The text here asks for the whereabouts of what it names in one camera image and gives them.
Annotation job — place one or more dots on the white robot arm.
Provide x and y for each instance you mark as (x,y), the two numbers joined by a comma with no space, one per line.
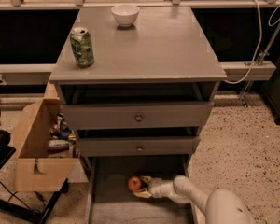
(219,207)

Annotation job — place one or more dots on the grey top drawer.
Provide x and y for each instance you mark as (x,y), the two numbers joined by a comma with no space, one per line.
(132,116)

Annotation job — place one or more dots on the grey open bottom drawer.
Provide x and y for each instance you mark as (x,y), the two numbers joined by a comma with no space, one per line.
(113,180)

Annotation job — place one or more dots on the grey middle drawer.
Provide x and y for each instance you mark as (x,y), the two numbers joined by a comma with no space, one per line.
(136,146)

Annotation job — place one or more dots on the cardboard box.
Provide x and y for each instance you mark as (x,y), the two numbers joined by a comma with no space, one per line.
(36,168)

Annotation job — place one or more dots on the items inside cardboard box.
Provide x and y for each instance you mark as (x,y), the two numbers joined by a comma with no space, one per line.
(62,143)

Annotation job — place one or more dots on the green soda can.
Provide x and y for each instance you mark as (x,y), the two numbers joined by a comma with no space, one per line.
(81,45)

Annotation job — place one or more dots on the metal railing frame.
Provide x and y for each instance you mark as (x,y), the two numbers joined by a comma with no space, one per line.
(210,71)

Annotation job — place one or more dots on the white ceramic bowl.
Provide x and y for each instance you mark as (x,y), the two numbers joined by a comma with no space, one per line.
(125,15)

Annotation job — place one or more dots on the red apple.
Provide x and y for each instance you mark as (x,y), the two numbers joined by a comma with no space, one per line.
(134,183)

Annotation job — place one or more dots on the grey drawer cabinet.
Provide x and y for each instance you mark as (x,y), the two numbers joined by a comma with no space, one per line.
(138,65)

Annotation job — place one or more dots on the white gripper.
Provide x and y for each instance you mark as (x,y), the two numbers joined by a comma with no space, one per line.
(156,186)

